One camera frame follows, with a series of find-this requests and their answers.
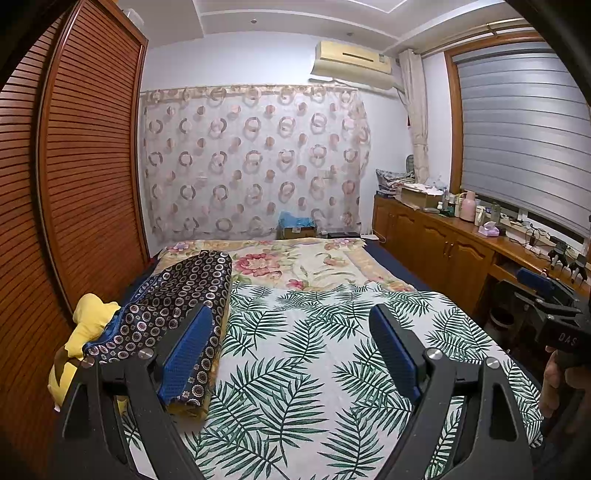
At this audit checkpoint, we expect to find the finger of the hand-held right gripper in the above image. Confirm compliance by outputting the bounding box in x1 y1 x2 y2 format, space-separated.
501 268 581 320

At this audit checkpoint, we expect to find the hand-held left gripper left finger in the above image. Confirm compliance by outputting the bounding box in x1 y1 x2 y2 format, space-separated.
51 305 215 480

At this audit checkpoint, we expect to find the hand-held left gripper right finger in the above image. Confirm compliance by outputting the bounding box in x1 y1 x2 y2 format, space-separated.
368 304 536 480

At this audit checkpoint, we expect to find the navy circle print satin robe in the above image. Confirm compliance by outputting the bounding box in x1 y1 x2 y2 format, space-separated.
83 250 234 408

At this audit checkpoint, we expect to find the person's right hand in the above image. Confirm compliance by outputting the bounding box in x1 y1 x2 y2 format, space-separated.
539 354 591 422

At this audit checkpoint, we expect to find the dark trash bin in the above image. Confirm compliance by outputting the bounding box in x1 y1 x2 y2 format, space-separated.
489 302 519 331

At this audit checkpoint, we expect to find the white power strip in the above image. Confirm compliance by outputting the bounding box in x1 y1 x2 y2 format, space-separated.
501 222 556 256

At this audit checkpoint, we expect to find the navy blue bed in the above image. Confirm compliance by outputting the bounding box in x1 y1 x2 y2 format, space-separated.
122 244 544 394

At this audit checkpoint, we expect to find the leaf print sheet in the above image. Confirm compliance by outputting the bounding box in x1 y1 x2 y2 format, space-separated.
119 280 546 480

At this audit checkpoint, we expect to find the pink thermos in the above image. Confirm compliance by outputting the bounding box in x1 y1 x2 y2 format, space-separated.
460 190 478 223

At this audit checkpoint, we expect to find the yellow plush toy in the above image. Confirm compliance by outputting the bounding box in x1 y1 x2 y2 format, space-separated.
48 294 128 414

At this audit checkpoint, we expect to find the wooden sideboard cabinet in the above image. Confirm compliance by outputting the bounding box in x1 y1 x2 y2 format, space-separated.
372 194 591 320

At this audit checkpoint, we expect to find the floral bed sheet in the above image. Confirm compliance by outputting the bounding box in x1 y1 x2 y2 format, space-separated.
152 237 417 294

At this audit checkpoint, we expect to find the grey window blind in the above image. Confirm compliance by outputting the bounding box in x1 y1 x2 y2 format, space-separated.
455 44 591 241

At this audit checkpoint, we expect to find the long cardboard box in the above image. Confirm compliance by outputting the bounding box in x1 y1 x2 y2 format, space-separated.
397 184 444 210

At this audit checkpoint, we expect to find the small cardboard box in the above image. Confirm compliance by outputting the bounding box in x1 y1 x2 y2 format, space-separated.
277 225 320 240

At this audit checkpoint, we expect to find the blue cloth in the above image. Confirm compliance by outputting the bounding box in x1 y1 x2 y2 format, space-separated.
278 211 317 230

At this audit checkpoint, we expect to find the stack of folded cloths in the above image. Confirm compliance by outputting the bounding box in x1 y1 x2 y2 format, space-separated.
375 168 416 199

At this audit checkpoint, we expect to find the beige side curtain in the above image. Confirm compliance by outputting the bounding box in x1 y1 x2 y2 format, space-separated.
398 48 433 186

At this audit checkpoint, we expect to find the circle print sheer curtain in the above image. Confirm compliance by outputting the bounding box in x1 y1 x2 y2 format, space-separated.
140 84 373 243

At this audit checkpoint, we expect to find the wooden louvred wardrobe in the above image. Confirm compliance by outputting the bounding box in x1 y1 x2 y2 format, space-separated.
0 0 151 464

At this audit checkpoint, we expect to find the beige air conditioner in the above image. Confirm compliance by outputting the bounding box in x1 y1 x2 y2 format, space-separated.
310 41 400 91

